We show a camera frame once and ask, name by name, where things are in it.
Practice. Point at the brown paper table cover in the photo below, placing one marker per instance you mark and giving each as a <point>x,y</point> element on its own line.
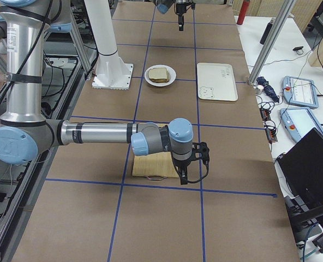
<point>91,208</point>

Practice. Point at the lower teach pendant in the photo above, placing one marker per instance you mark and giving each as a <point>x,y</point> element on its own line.
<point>299,121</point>

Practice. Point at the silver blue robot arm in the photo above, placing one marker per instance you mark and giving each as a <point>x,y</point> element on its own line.
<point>163,6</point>
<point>25,132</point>

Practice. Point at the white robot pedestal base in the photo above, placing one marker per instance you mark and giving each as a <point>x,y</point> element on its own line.
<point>111,72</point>

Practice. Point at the teach pendant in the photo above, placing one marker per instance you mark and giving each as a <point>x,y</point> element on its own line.
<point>300,92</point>
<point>299,121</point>

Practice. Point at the black monitor stand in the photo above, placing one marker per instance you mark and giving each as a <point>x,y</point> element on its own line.
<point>302,218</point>

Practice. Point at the aluminium frame post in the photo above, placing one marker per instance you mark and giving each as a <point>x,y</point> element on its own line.
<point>271,39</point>

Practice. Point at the bread slice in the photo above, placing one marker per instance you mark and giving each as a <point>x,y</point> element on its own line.
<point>159,78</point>
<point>158,71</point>

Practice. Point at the black laptop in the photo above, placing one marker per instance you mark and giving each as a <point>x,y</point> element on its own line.
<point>302,167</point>

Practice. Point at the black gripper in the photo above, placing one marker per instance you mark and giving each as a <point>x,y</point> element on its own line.
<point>181,8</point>
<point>179,165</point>

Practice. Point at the upper teach pendant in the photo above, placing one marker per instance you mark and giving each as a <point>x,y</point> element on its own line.
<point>300,92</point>

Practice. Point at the folded blue umbrella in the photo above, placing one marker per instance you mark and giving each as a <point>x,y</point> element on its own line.
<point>268,89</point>

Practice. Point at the bamboo cutting board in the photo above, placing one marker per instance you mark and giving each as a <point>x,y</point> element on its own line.
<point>158,164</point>

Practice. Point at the cream bear serving tray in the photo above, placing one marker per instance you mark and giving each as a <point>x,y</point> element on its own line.
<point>216,81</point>

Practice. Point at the dark red bottle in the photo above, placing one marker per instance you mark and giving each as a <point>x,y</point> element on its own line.
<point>243,11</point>

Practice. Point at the white round plate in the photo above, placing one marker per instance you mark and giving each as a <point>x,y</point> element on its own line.
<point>172,75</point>

